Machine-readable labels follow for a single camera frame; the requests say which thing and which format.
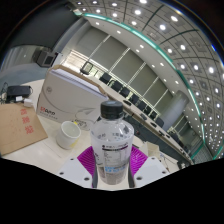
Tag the white copy paper carton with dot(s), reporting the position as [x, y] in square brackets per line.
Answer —
[66, 96]

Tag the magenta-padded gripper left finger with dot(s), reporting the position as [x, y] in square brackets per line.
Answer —
[85, 160]

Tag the ceiling lights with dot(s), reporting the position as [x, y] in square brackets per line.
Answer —
[162, 27]

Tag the white cup with yellow tag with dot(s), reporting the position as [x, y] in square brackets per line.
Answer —
[66, 135]

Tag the clear water bottle black cap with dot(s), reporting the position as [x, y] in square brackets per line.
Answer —
[111, 143]

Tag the small white charger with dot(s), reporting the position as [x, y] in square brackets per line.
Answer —
[28, 102]

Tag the brown paper envelope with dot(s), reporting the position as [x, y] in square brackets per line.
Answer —
[16, 130]

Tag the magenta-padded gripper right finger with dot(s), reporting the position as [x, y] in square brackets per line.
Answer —
[138, 160]

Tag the long curved conference desk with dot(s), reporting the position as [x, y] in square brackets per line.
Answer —
[146, 128]

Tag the black power adapter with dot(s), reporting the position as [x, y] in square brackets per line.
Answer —
[18, 90]

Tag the row of black office chairs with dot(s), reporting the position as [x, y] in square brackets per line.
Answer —
[116, 86]

